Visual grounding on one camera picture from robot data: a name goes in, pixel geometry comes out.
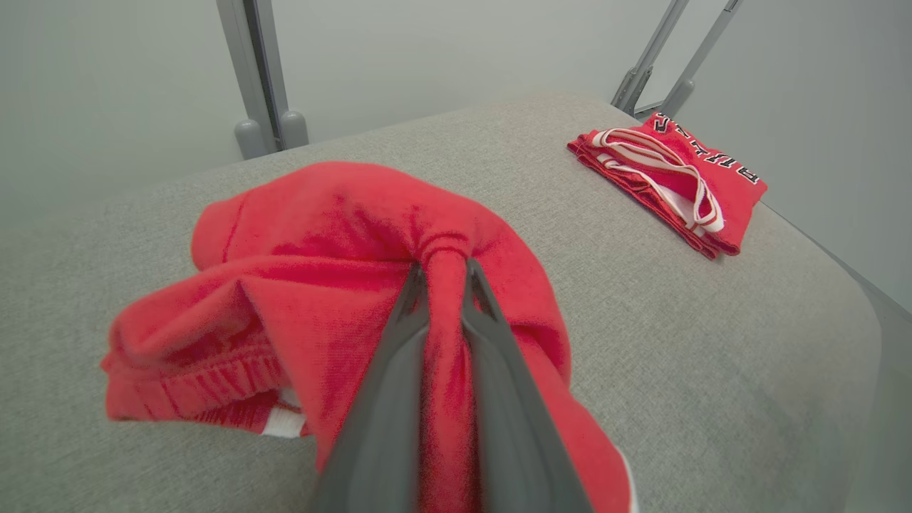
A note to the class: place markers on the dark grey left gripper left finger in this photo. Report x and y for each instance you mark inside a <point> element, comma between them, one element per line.
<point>385,413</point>

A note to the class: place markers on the grey partition post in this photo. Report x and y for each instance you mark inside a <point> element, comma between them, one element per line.
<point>239,57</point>

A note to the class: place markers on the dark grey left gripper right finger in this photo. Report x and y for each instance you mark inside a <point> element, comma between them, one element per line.
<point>513,427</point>

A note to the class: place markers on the grey slanted frame legs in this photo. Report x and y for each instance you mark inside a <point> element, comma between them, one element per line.
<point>645,64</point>

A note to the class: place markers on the grey fabric upholstered bench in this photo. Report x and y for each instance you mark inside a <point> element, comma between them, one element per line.
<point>712,356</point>

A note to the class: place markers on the red white lettered jersey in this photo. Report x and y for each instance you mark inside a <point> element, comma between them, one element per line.
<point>727,192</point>

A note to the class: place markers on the red white printed shorts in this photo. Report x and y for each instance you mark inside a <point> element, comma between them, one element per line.
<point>320,235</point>

